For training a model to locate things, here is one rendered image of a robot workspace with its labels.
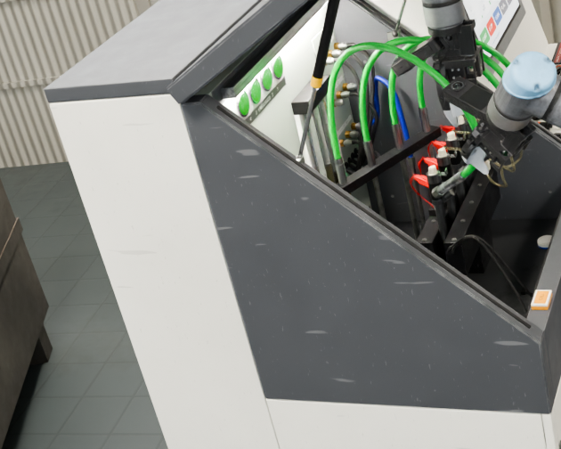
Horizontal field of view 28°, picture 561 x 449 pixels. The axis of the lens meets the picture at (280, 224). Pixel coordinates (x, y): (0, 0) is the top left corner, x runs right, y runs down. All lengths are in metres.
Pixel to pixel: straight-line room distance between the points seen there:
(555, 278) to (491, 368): 0.24
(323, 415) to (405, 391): 0.20
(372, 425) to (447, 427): 0.15
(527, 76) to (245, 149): 0.52
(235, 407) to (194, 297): 0.27
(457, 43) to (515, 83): 0.37
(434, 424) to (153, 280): 0.62
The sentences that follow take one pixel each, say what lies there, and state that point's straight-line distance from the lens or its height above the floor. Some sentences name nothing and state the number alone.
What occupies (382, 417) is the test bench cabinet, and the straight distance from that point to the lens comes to 2.23.
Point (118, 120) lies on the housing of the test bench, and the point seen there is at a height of 1.43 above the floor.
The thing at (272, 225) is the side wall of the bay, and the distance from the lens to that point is 2.05.
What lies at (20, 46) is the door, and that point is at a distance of 5.90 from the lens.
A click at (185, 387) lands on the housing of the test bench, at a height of 0.81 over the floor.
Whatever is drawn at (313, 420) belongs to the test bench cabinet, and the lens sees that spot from 2.30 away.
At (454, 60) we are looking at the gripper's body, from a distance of 2.14.
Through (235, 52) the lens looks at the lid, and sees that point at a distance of 1.89.
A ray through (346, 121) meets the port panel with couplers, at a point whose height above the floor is 1.13.
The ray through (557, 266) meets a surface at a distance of 2.24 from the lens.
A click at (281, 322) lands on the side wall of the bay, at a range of 2.17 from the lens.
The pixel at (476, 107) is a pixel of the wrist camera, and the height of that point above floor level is 1.35.
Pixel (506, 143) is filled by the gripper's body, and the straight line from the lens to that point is 1.96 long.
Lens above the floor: 2.11
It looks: 26 degrees down
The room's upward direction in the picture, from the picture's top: 15 degrees counter-clockwise
